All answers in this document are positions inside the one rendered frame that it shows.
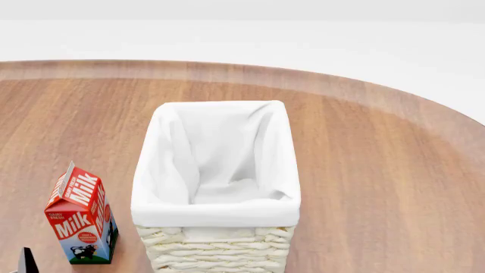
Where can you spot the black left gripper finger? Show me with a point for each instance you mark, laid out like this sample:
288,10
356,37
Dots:
27,261

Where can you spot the white lined wicker basket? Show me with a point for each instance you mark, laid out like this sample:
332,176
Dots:
216,210

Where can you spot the red milk carton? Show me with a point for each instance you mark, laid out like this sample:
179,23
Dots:
81,216

